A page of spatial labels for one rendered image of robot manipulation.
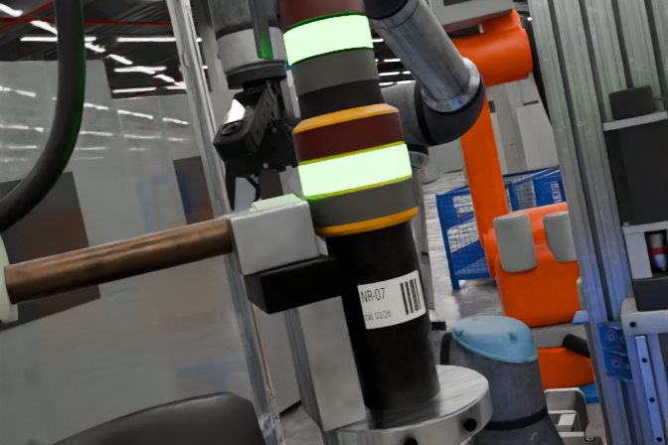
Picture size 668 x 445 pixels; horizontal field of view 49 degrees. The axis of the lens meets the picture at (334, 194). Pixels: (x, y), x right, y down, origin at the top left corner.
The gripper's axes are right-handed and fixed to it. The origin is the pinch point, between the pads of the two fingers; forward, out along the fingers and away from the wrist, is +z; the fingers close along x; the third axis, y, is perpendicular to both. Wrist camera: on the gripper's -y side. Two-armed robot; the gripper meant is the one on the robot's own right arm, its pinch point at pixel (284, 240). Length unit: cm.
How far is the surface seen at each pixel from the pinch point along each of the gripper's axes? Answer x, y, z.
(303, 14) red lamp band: -25, -52, -14
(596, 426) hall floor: -18, 289, 149
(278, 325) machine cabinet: 165, 348, 91
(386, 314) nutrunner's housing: -26, -52, -2
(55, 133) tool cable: -17, -57, -11
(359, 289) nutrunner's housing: -25, -52, -3
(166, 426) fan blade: -9.5, -44.2, 4.2
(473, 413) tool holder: -28, -52, 2
